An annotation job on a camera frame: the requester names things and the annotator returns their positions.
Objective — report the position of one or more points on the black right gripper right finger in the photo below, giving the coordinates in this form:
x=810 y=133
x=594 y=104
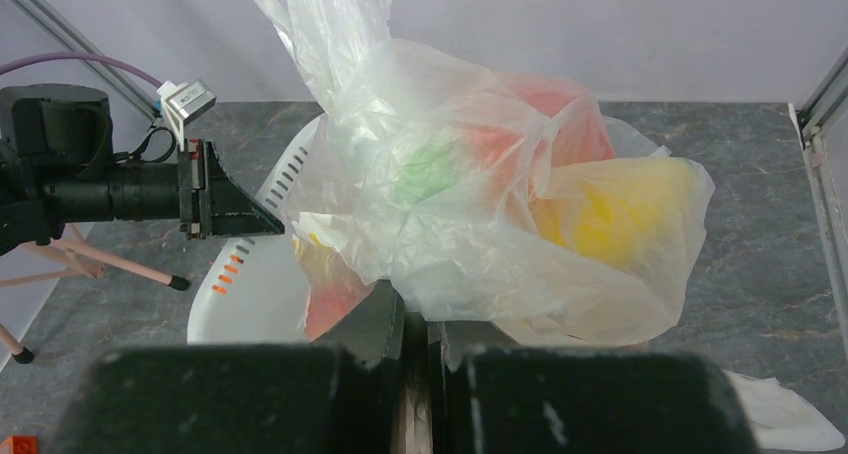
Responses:
x=492 y=395

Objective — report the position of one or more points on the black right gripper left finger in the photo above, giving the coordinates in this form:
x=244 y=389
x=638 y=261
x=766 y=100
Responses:
x=336 y=395

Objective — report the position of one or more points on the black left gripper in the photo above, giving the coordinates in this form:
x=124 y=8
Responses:
x=210 y=201

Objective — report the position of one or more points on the translucent plastic bag with fruits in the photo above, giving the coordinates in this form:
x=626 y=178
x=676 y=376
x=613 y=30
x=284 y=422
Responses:
x=480 y=195

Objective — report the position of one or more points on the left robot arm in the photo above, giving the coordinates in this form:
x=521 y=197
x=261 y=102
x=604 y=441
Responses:
x=59 y=167

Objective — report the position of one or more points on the white plastic basin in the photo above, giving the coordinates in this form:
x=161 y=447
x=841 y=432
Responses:
x=255 y=292

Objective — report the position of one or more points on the pink music stand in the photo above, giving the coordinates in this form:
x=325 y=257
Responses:
x=82 y=259

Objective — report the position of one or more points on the orange curved block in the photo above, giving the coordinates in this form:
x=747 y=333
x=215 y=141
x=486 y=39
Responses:
x=19 y=444

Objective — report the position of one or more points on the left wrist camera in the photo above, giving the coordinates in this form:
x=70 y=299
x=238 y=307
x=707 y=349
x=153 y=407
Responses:
x=181 y=104

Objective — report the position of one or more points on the aluminium frame post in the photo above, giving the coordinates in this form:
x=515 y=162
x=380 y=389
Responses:
x=821 y=125

